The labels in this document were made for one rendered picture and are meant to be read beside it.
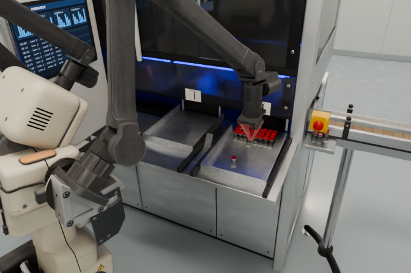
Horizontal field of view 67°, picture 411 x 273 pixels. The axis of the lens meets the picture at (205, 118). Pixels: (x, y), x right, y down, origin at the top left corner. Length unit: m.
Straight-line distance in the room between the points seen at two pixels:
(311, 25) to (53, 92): 0.90
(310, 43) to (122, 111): 0.80
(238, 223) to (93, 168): 1.27
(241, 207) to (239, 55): 1.07
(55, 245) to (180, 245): 1.21
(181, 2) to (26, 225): 0.66
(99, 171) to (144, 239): 1.50
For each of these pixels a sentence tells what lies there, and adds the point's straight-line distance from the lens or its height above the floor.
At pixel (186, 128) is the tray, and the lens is 1.50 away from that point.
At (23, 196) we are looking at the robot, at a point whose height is 1.17.
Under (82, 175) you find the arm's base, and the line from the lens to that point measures 0.71.
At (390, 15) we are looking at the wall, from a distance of 5.90.
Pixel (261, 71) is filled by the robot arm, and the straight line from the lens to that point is 0.92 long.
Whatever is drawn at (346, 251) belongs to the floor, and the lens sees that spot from 2.23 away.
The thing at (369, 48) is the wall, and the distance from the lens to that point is 5.99.
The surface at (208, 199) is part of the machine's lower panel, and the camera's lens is 1.84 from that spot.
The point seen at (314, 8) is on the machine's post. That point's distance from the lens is 1.23.
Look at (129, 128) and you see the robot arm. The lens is 0.69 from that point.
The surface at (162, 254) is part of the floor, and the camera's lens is 2.09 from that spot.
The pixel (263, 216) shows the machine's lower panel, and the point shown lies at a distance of 1.76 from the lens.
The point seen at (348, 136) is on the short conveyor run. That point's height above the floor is 0.90.
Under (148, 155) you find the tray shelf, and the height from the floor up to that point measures 0.88.
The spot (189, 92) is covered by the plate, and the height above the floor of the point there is 1.03.
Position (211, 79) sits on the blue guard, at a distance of 1.43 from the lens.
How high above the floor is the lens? 1.63
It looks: 28 degrees down
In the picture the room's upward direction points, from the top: 1 degrees counter-clockwise
